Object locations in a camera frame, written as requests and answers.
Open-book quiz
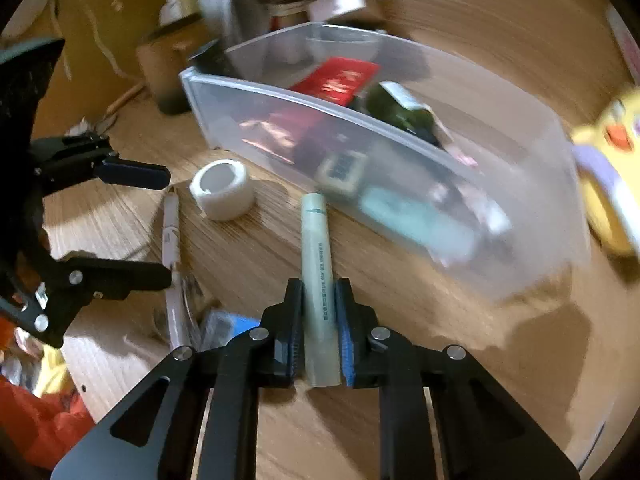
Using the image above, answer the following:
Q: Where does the white pen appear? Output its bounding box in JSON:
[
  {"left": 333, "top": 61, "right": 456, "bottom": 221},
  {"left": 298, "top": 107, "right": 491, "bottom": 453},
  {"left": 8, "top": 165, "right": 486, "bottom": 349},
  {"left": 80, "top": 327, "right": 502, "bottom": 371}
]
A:
[{"left": 162, "top": 186, "right": 192, "bottom": 349}]

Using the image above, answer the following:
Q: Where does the small blue barcode box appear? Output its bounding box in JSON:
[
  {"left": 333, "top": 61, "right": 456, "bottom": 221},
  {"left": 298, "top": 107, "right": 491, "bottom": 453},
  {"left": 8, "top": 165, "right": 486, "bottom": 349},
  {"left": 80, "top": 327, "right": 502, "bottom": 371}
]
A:
[{"left": 200, "top": 309, "right": 259, "bottom": 351}]

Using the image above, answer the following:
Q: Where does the white tape roll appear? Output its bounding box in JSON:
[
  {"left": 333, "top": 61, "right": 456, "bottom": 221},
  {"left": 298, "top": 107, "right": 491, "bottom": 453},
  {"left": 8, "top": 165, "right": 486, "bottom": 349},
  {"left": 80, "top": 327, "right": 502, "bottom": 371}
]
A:
[{"left": 189, "top": 159, "right": 255, "bottom": 222}]

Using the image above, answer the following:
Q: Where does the black purple tube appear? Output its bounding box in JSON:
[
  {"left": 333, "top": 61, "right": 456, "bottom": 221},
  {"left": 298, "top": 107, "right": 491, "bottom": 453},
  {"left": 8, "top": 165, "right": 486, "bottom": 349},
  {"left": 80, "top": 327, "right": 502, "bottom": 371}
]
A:
[{"left": 189, "top": 39, "right": 241, "bottom": 79}]

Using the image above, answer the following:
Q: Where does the mint green small tube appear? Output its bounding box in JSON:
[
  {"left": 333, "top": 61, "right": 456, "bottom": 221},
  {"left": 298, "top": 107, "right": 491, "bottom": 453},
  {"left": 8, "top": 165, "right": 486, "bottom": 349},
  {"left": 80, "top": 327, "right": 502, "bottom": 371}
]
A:
[{"left": 358, "top": 186, "right": 478, "bottom": 266}]

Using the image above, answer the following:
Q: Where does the light green pen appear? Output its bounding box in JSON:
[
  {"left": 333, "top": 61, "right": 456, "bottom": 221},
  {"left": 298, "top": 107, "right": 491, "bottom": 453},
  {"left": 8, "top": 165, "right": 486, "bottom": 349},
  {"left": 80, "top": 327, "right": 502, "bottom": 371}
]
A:
[{"left": 300, "top": 193, "right": 342, "bottom": 388}]

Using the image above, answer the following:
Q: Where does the mahjong tile eraser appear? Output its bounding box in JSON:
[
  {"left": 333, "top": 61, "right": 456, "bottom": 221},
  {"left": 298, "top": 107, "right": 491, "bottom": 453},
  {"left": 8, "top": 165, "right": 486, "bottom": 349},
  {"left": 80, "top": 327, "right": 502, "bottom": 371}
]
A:
[{"left": 314, "top": 151, "right": 369, "bottom": 200}]

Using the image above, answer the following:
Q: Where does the red tea packet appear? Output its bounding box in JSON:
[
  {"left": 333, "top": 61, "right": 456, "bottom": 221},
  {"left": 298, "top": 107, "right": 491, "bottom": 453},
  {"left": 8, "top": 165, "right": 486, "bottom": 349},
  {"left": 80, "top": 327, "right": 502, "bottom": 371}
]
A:
[{"left": 291, "top": 56, "right": 380, "bottom": 106}]

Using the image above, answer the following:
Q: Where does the dark green glass bottle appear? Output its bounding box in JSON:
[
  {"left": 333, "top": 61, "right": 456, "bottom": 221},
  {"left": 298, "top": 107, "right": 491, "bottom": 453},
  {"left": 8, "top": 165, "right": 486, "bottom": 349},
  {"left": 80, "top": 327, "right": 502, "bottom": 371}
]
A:
[{"left": 364, "top": 80, "right": 449, "bottom": 148}]

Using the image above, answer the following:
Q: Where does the person left hand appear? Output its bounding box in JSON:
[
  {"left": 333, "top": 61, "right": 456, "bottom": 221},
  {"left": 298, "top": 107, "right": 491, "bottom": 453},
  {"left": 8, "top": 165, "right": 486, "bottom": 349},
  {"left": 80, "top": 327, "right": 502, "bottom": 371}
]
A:
[{"left": 0, "top": 219, "right": 51, "bottom": 351}]

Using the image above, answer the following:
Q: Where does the brown mug with lid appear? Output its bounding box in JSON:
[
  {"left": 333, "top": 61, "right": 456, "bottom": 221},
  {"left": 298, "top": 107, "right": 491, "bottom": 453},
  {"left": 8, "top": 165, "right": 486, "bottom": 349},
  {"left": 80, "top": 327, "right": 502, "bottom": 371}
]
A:
[{"left": 136, "top": 13, "right": 212, "bottom": 115}]

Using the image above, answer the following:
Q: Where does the pink foil wrapper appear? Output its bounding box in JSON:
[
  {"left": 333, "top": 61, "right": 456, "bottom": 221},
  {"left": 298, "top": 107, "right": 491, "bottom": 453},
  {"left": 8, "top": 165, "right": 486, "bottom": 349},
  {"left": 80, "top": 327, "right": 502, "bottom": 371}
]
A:
[{"left": 239, "top": 119, "right": 299, "bottom": 157}]

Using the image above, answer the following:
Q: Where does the red small box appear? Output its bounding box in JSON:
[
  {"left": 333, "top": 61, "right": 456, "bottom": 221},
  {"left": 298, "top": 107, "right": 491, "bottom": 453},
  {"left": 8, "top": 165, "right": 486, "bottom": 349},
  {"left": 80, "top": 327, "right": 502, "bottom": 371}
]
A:
[{"left": 270, "top": 11, "right": 309, "bottom": 32}]

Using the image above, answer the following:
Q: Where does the clear plastic storage bin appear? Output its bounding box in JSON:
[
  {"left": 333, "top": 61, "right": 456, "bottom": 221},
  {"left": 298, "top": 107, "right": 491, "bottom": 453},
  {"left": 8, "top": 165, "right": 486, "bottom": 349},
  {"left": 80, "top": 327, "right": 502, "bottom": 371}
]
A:
[{"left": 181, "top": 23, "right": 590, "bottom": 300}]

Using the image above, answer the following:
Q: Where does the small white cardboard box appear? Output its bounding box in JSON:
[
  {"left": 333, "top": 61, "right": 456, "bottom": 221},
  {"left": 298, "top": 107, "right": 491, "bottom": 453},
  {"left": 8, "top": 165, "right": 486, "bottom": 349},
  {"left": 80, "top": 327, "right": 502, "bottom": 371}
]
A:
[{"left": 308, "top": 0, "right": 367, "bottom": 24}]

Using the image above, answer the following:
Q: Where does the yellow chick bunny plush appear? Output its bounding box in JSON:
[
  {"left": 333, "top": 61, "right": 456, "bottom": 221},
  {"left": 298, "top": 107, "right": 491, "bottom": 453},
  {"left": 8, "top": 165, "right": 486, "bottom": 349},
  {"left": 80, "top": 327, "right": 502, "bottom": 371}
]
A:
[{"left": 570, "top": 87, "right": 639, "bottom": 257}]

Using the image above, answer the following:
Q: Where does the white cable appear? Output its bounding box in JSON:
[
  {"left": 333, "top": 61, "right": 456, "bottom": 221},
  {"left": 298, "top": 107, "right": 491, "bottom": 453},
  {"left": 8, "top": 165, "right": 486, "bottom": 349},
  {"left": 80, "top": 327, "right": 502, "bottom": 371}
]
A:
[{"left": 69, "top": 0, "right": 147, "bottom": 97}]

